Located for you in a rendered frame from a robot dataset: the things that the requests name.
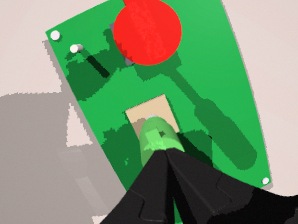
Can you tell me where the green circuit board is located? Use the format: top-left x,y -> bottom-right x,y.
45,0 -> 271,190

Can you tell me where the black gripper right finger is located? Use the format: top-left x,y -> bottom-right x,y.
165,148 -> 298,224

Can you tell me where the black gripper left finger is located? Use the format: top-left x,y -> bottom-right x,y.
100,149 -> 176,224

